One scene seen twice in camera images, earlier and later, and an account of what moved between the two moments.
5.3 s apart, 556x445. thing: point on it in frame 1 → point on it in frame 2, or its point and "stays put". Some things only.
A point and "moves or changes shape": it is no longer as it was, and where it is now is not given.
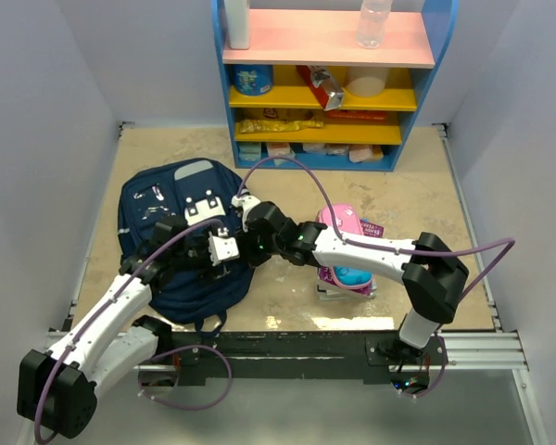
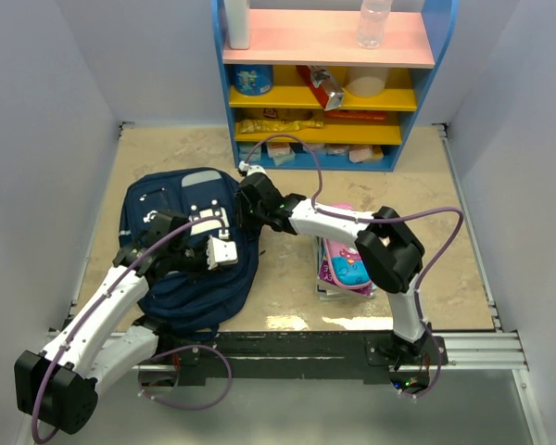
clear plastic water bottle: (370, 33) stays put
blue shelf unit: (305, 96) stays put
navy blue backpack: (195, 191) moves or changes shape
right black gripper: (245, 243) → (242, 201)
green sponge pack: (249, 151) stays put
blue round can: (252, 80) stays put
